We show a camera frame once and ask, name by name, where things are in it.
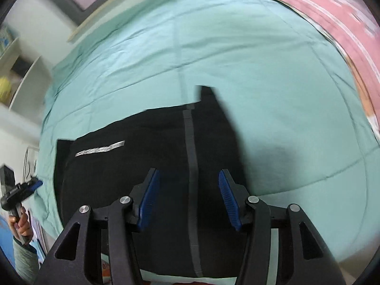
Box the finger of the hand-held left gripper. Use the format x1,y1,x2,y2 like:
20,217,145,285
27,177,44,192

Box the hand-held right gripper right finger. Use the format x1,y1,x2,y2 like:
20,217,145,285
218,169,347,285

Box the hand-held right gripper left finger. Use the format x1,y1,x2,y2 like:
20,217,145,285
35,168,162,285

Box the black pants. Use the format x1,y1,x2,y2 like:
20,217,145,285
53,85,253,278

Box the person's left forearm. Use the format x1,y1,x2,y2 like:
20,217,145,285
12,237,41,284

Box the person's left hand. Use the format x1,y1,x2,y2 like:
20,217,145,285
8,206,34,246

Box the yellow soft item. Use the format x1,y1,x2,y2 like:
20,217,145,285
0,76,13,103

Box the white shelf unit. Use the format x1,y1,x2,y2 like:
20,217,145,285
0,24,53,125

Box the colourful box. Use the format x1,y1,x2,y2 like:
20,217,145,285
0,25,16,54

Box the teal quilt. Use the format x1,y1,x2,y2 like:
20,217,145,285
31,0,380,283

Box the cream wooden ledge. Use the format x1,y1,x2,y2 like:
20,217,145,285
67,0,143,44

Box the pink printed cloth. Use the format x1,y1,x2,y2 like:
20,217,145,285
258,0,380,143

